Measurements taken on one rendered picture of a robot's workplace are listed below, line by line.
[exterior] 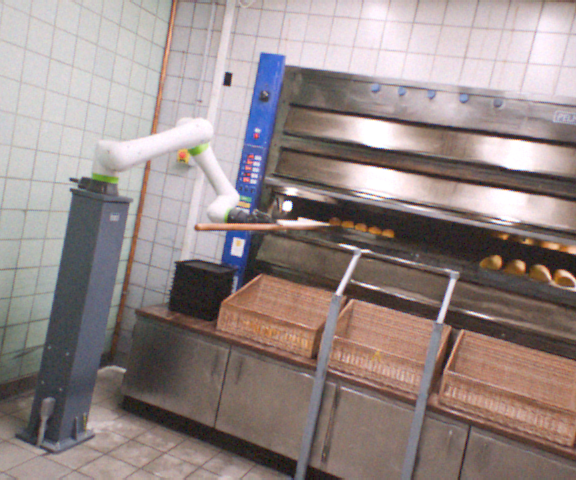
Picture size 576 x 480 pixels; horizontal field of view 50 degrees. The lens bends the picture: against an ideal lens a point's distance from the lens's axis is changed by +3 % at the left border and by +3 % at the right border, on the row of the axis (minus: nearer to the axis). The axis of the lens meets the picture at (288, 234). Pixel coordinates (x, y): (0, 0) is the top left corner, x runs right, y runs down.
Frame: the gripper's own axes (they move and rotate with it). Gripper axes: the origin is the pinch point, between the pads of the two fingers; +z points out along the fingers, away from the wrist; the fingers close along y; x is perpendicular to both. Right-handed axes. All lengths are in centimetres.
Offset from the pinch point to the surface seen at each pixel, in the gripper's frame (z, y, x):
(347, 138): 11, -54, -51
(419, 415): 89, 66, 6
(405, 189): 49, -33, -53
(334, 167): 6, -37, -55
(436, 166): 62, -48, -54
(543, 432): 138, 58, -4
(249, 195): -42, -11, -50
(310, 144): -12, -48, -54
